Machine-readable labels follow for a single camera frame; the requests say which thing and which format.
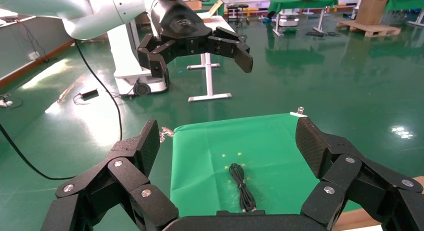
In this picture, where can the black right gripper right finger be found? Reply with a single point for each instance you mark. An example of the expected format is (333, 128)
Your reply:
(348, 176)

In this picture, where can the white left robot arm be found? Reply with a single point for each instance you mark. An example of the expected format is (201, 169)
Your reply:
(99, 14)

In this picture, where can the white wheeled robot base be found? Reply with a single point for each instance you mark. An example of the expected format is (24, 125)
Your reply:
(127, 57)

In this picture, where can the green covered table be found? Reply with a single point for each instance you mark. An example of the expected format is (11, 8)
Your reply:
(404, 1)
(298, 3)

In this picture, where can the tall cardboard box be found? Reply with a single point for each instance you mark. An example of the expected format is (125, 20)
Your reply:
(372, 7)

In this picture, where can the wooden pallet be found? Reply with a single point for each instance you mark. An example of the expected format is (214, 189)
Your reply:
(371, 29)

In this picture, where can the brown carton with raised flap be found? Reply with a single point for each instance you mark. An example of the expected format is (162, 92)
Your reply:
(193, 6)

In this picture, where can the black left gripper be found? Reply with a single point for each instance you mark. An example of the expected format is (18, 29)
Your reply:
(180, 24)

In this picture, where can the black floor mat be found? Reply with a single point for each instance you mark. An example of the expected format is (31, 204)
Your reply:
(316, 34)

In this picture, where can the white power strip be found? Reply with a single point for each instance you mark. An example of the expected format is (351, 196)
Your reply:
(5, 103)

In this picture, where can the white metal leg table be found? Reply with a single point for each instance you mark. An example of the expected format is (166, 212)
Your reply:
(208, 80)

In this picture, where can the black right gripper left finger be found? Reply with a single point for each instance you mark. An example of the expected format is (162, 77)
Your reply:
(129, 176)

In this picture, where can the small white mobile robot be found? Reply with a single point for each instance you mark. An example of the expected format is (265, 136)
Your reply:
(288, 20)

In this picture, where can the black power adapter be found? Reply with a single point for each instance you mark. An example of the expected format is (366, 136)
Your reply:
(89, 93)

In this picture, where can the black stool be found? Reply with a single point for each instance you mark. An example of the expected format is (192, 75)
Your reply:
(243, 7)
(232, 7)

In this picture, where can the green table cloth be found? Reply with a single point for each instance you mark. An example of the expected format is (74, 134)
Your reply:
(205, 163)

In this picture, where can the white wall outlet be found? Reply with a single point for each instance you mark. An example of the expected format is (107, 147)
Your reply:
(33, 55)

